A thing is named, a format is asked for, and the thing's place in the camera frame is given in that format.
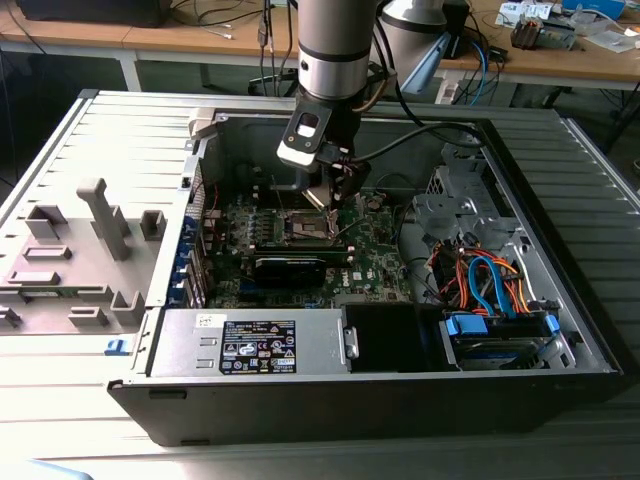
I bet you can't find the CPU socket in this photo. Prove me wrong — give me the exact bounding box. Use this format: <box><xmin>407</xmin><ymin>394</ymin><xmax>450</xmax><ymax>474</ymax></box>
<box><xmin>282</xmin><ymin>205</ymin><xmax>349</xmax><ymax>244</ymax></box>

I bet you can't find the orange power wire bundle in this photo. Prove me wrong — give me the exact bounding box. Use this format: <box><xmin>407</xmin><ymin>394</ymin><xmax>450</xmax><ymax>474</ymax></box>
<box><xmin>429</xmin><ymin>244</ymin><xmax>534</xmax><ymax>316</ymax></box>

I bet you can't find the pale blue object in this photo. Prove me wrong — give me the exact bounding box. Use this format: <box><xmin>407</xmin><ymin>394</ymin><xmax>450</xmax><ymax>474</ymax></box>
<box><xmin>27</xmin><ymin>458</ymin><xmax>101</xmax><ymax>480</ymax></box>

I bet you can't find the black and grey PC case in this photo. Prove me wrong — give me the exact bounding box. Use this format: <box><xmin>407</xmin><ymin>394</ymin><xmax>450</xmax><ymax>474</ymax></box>
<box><xmin>107</xmin><ymin>102</ymin><xmax>626</xmax><ymax>448</ymax></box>

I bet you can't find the green motherboard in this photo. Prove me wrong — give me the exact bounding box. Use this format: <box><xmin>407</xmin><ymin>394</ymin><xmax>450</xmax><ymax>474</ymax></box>
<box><xmin>202</xmin><ymin>189</ymin><xmax>416</xmax><ymax>309</ymax></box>

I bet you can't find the wooden desk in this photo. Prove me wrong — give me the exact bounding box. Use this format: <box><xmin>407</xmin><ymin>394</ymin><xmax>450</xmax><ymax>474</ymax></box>
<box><xmin>439</xmin><ymin>0</ymin><xmax>640</xmax><ymax>109</ymax></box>
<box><xmin>0</xmin><ymin>0</ymin><xmax>301</xmax><ymax>94</ymax></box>

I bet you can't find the black graphics card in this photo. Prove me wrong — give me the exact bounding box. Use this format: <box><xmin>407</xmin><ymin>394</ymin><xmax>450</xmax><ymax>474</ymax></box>
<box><xmin>252</xmin><ymin>254</ymin><xmax>326</xmax><ymax>290</ymax></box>

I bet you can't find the hard disk in blue carrier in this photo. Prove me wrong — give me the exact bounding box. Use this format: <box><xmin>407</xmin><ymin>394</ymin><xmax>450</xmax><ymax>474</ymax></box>
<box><xmin>439</xmin><ymin>312</ymin><xmax>561</xmax><ymax>371</ymax></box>

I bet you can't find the metal disk bay cage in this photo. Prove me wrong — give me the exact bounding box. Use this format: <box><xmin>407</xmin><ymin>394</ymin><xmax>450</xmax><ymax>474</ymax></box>
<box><xmin>412</xmin><ymin>139</ymin><xmax>521</xmax><ymax>251</ymax></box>

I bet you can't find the blue box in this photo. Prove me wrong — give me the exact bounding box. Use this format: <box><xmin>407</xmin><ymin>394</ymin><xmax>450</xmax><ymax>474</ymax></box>
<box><xmin>560</xmin><ymin>0</ymin><xmax>627</xmax><ymax>20</ymax></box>

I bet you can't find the CPU cooler heat sink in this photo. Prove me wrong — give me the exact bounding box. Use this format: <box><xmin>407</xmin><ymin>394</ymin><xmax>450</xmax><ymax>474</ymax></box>
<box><xmin>509</xmin><ymin>13</ymin><xmax>577</xmax><ymax>51</ymax></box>

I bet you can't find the thick black camera cable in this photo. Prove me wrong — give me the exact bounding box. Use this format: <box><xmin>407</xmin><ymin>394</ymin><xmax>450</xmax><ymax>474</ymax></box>
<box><xmin>344</xmin><ymin>122</ymin><xmax>486</xmax><ymax>165</ymax></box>

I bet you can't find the grey parts rack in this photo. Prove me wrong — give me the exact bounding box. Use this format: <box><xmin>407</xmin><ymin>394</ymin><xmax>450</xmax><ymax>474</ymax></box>
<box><xmin>0</xmin><ymin>177</ymin><xmax>166</xmax><ymax>337</ymax></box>

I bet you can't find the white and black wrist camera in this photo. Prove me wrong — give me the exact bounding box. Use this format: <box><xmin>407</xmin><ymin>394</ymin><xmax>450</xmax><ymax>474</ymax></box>
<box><xmin>276</xmin><ymin>110</ymin><xmax>326</xmax><ymax>167</ymax></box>

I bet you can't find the blue data wire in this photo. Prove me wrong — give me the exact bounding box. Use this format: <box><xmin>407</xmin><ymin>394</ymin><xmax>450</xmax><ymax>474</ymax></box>
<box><xmin>468</xmin><ymin>255</ymin><xmax>521</xmax><ymax>317</ymax></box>

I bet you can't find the black box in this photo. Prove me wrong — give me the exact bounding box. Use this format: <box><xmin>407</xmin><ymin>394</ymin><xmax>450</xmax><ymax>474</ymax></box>
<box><xmin>14</xmin><ymin>0</ymin><xmax>171</xmax><ymax>29</ymax></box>

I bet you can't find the silver CPU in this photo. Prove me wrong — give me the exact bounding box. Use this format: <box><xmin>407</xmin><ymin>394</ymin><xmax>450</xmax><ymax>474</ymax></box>
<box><xmin>301</xmin><ymin>184</ymin><xmax>335</xmax><ymax>210</ymax></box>

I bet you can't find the silver power supply unit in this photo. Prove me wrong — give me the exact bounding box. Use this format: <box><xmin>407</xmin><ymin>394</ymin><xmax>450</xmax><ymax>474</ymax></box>
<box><xmin>147</xmin><ymin>307</ymin><xmax>361</xmax><ymax>379</ymax></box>

